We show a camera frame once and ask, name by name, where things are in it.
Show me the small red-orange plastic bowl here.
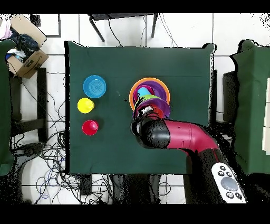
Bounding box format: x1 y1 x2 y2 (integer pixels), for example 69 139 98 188
150 105 165 119

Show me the green plastic bowl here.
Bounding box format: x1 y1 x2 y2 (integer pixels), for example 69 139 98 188
136 94 163 102

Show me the blue plastic cup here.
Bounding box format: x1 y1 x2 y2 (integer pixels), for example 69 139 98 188
137 87 152 98

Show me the purple plastic bowl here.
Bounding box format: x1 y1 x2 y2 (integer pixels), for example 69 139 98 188
132 81 169 108
132 98 171 120

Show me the pink plastic bowl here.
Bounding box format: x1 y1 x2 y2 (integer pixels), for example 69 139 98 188
134 85 157 100

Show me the large orange plastic bowl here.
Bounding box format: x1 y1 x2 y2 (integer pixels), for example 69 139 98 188
129 77 171 112

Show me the dark green tablecloth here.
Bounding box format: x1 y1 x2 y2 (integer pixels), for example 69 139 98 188
64 40 217 175

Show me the blue plastic bowl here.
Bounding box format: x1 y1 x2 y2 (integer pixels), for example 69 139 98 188
83 74 107 99

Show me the red plastic cup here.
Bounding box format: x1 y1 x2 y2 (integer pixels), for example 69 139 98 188
82 119 100 136

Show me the yellow plastic cup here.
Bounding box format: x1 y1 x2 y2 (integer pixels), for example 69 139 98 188
77 97 95 114

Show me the black stand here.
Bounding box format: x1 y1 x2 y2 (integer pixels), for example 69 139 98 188
222 70 240 124

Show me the black power brick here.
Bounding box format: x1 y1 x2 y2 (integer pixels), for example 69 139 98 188
79 174 93 196

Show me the green cloth covered table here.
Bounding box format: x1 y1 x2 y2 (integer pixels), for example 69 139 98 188
0 39 17 176
229 39 270 175

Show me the black floor device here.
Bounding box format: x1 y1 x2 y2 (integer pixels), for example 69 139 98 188
12 142 45 158

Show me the white panel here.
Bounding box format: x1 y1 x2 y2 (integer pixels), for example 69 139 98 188
262 77 270 155

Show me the cardboard box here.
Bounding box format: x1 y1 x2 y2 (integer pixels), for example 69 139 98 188
6 14 50 79

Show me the pile of clothes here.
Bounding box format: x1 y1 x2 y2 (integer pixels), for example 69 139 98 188
0 20 41 63

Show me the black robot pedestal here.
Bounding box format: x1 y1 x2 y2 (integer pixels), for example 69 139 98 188
109 174 162 205

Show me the tangle of floor cables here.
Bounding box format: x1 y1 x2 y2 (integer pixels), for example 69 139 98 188
10 69 112 205

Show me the black metal frame table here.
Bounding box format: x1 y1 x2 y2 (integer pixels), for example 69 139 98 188
87 13 159 42

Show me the black floor frame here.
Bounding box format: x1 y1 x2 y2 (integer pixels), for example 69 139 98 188
30 13 62 38

